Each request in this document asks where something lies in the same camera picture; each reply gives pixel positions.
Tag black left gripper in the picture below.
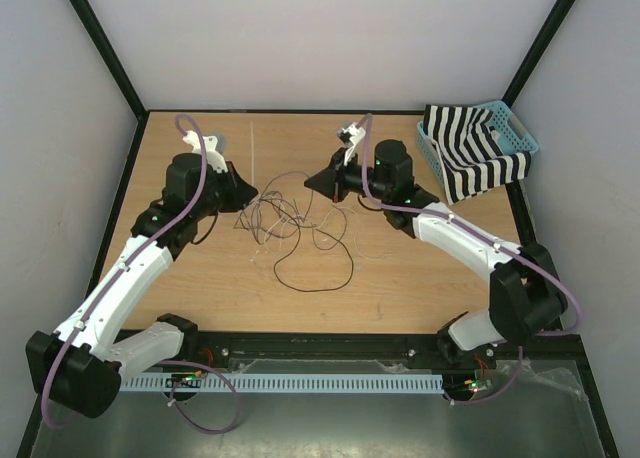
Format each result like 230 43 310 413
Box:
191 161 257 220

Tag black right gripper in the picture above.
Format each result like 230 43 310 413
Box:
305 146 392 203

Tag white wire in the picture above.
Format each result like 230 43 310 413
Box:
249 205 396 259

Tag black wire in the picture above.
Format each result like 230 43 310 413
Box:
239 172 355 293

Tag grey wire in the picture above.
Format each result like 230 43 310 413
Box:
234 192 349 252

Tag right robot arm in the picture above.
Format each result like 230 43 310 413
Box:
304 140 568 367

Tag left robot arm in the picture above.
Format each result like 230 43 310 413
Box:
26 153 258 418

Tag black white striped cloth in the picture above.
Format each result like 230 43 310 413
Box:
422 105 535 204

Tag light blue perforated basket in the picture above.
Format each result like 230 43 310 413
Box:
415 100 540 188

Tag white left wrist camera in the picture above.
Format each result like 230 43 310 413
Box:
182 130 228 173

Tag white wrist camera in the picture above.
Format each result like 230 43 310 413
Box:
336 121 367 165
182 130 228 173

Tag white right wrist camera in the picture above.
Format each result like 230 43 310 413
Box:
336 121 367 165

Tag black cage frame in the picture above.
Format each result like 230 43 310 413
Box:
0 0 640 458

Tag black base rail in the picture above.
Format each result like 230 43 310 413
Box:
175 331 497 371

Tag light blue slotted cable duct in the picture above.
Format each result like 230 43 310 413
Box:
121 372 442 395

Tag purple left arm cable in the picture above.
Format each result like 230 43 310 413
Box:
40 112 242 437

